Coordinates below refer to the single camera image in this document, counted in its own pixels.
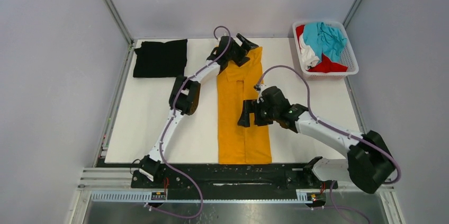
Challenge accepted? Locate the teal t shirt in basket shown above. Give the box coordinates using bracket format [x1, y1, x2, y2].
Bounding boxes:
[302, 22, 348, 62]

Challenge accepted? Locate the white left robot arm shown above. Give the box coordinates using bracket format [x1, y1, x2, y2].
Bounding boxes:
[138, 33, 259, 187]

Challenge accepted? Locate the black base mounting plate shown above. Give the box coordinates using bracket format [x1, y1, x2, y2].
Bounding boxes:
[131, 163, 338, 199]

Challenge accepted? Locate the white plastic laundry basket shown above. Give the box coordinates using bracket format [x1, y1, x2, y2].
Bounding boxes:
[292, 21, 359, 79]

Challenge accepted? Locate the red t shirt in basket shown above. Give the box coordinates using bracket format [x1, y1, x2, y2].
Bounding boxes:
[294, 24, 348, 73]

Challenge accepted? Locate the white t shirt in basket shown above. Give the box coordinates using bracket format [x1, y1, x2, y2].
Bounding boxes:
[299, 34, 320, 71]

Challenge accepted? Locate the folded black t shirt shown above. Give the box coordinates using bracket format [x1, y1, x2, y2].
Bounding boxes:
[133, 39, 187, 78]

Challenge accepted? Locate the white slotted cable duct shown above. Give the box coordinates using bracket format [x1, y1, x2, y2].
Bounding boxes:
[91, 190, 326, 205]

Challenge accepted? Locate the orange t shirt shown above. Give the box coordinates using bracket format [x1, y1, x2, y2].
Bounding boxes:
[217, 47, 272, 164]

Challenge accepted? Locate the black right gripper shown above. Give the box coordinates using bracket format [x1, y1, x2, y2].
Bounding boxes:
[237, 99, 279, 127]

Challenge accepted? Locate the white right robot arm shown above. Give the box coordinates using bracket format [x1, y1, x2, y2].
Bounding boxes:
[237, 85, 396, 194]

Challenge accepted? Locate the aluminium frame rail left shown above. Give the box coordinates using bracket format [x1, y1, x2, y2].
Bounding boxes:
[103, 0, 133, 45]

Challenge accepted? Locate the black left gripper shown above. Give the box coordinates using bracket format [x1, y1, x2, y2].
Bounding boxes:
[225, 33, 256, 66]

